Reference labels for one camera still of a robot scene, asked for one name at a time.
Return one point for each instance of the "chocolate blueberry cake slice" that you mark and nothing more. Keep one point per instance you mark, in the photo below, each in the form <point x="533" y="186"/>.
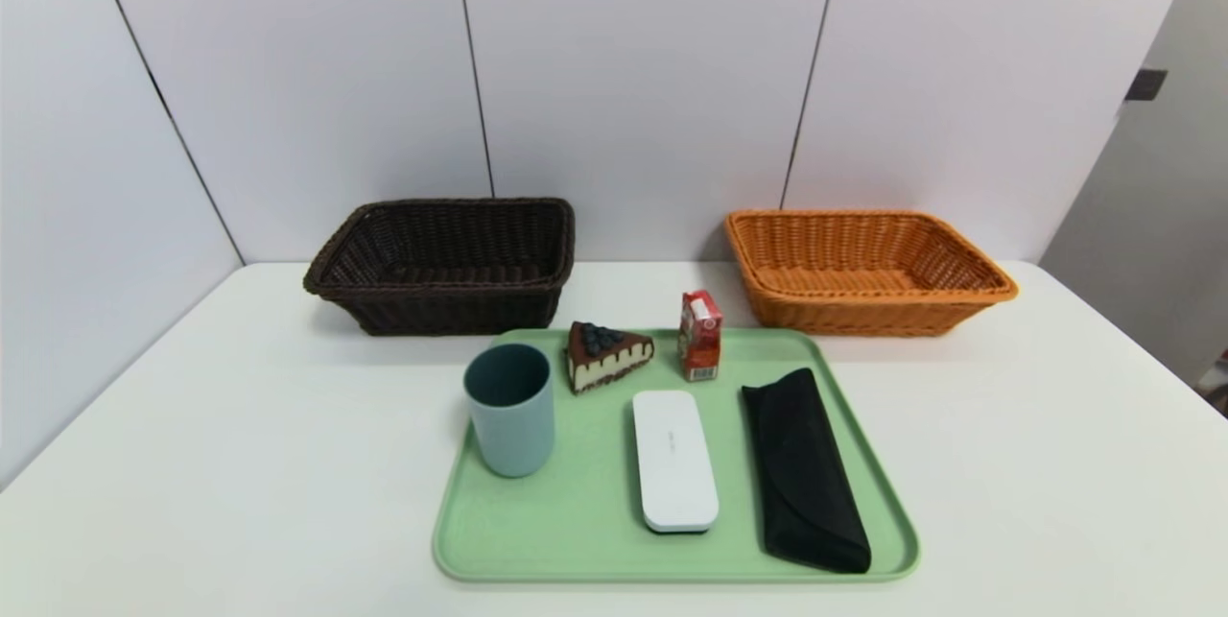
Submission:
<point x="604" y="363"/>

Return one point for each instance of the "dark wall bracket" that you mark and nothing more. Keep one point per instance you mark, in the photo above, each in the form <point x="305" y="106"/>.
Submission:
<point x="1146" y="84"/>

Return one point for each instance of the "blue-grey plastic cup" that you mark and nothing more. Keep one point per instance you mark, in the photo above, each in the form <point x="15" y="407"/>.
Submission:
<point x="513" y="435"/>

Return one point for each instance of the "light green plastic tray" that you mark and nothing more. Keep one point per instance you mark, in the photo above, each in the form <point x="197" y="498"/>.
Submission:
<point x="576" y="521"/>

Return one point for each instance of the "dark brown wicker basket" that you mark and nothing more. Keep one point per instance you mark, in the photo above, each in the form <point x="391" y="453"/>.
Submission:
<point x="451" y="310"/>

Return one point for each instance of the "orange wicker basket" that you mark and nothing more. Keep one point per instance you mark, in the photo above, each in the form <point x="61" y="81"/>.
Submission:
<point x="863" y="315"/>

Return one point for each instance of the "small red juice carton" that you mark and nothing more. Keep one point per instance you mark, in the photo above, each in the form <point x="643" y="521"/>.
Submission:
<point x="700" y="339"/>

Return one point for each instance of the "black glasses pouch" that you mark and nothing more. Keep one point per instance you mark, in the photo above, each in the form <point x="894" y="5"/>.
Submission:
<point x="801" y="473"/>

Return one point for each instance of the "white whiteboard eraser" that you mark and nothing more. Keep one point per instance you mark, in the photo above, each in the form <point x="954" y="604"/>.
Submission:
<point x="674" y="463"/>

